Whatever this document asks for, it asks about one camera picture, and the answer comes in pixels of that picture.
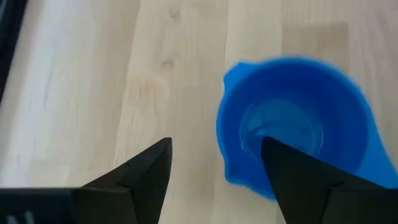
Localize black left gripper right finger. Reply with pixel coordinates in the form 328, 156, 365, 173
260, 136, 398, 224

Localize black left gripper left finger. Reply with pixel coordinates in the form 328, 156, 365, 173
72, 137, 173, 224

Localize black table frame rail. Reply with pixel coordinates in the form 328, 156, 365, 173
0, 0, 29, 103

